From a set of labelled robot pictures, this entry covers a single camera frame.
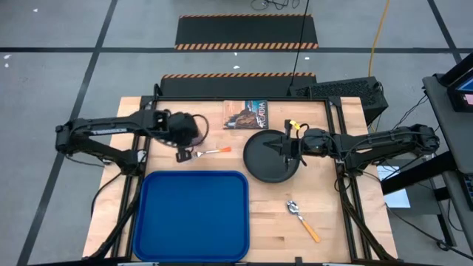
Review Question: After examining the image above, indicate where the black monitor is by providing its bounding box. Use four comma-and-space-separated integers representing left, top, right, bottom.
446, 69, 473, 114

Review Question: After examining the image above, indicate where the coiled black floor cable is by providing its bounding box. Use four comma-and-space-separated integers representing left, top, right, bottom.
250, 0, 301, 11

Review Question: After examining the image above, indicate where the orange-handled metal fork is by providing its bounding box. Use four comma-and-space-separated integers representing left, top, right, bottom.
190, 146, 233, 159

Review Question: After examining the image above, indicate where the large black hazard-striped mat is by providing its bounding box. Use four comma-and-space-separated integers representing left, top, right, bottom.
174, 13, 319, 51

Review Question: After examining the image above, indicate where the grey side desk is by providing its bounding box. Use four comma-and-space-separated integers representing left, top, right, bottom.
422, 73, 473, 175

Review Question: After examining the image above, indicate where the white paper sheet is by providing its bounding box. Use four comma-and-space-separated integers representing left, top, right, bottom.
376, 165, 412, 209

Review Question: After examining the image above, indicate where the blue plastic tray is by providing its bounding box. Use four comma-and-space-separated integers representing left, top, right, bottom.
132, 170, 251, 263

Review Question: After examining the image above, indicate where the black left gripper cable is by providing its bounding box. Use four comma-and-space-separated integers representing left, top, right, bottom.
191, 113, 210, 148

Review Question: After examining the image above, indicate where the yellow cable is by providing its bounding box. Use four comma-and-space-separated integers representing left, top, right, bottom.
368, 0, 392, 78

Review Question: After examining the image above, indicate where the black hanging cable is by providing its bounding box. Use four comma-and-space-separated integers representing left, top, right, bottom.
290, 0, 310, 90

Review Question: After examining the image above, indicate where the black desk support beam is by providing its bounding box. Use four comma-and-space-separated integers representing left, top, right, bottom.
380, 150, 457, 196

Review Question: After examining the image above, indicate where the orange-handled metal spoon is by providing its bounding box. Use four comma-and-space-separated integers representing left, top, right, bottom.
286, 199, 321, 244

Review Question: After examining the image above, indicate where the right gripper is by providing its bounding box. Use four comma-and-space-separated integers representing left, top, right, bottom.
262, 118, 310, 172

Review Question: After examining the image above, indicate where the black metal table frame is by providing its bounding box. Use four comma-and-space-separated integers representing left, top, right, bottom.
83, 83, 398, 265

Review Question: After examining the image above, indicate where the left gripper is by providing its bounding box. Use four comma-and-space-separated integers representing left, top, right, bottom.
157, 110, 203, 163

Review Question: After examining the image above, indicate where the Acadia picture book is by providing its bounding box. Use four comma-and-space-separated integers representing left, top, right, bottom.
222, 99, 270, 130

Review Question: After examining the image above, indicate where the black round plate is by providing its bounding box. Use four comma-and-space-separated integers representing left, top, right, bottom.
242, 129, 301, 184

